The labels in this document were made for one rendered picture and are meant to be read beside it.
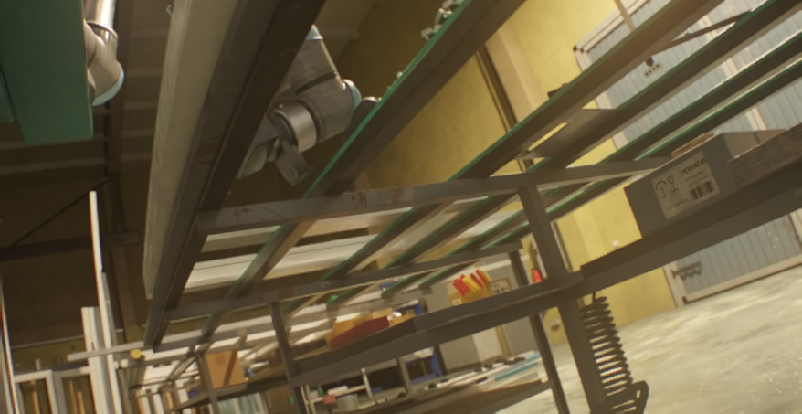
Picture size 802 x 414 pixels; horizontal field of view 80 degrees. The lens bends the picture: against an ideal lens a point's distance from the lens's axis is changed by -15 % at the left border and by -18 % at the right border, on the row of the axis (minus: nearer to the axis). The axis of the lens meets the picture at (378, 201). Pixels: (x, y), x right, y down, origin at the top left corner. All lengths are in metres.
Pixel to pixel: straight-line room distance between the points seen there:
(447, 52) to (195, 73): 0.28
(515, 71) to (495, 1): 8.48
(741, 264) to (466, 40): 6.92
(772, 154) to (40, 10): 1.12
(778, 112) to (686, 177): 6.06
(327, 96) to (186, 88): 0.43
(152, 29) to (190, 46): 12.13
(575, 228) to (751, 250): 2.62
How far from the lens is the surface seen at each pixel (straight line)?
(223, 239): 1.24
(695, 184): 1.00
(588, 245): 8.36
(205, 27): 0.57
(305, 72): 1.05
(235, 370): 3.16
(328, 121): 1.03
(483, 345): 10.55
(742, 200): 0.95
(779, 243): 7.17
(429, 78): 0.69
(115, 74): 1.53
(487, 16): 0.62
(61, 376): 8.11
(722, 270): 7.56
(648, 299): 8.33
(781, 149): 0.86
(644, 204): 1.06
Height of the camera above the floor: 0.52
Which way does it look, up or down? 16 degrees up
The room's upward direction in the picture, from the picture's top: 17 degrees counter-clockwise
